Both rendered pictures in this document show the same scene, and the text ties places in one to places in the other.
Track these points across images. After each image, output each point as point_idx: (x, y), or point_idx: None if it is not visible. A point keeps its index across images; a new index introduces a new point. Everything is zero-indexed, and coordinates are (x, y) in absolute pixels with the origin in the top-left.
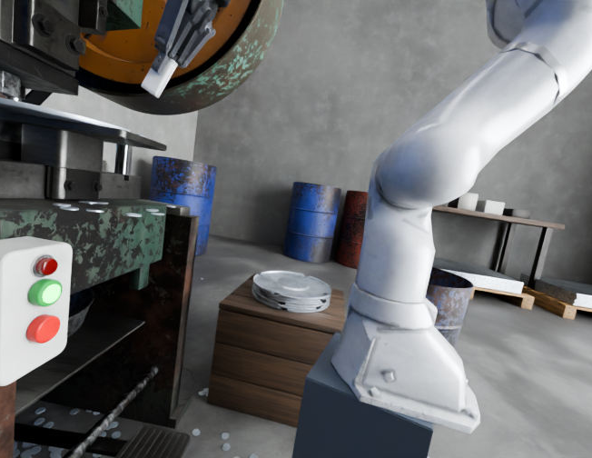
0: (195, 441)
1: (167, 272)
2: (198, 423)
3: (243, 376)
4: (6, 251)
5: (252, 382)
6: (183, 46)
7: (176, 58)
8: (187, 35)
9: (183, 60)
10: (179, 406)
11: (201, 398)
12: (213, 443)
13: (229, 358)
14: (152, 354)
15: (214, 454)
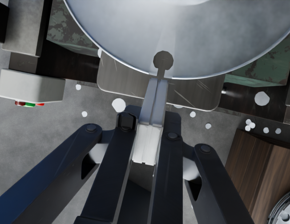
0: (201, 127)
1: (255, 93)
2: (216, 125)
3: (237, 162)
4: (0, 92)
5: (233, 170)
6: (151, 197)
7: (155, 165)
8: (147, 223)
9: (186, 181)
10: (225, 110)
11: (242, 122)
12: (199, 139)
13: (246, 150)
14: (229, 86)
15: (191, 141)
